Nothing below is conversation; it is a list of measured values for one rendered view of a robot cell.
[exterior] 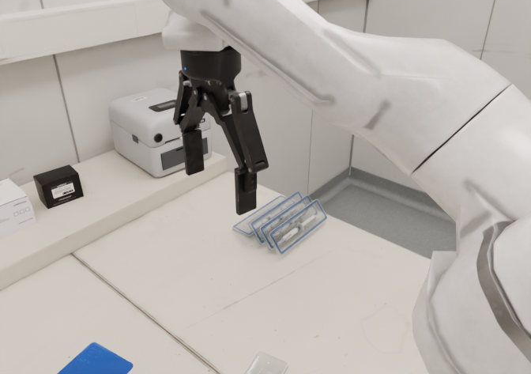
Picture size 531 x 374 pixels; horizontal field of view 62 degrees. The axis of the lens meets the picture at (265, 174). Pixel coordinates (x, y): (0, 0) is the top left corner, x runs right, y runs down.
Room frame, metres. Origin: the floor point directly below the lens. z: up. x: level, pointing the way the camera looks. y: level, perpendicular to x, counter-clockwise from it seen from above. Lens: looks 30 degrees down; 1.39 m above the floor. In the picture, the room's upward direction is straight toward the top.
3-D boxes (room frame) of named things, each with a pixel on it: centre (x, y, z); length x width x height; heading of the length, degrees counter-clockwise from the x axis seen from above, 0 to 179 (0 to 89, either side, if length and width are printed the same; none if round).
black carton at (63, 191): (0.93, 0.51, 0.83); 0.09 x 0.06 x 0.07; 132
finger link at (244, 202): (0.50, 0.03, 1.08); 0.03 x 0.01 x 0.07; 128
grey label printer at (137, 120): (1.16, 0.30, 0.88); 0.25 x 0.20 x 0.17; 44
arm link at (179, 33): (0.53, 0.07, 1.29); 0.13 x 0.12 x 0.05; 128
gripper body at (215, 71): (0.55, 0.07, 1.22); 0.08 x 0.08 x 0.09
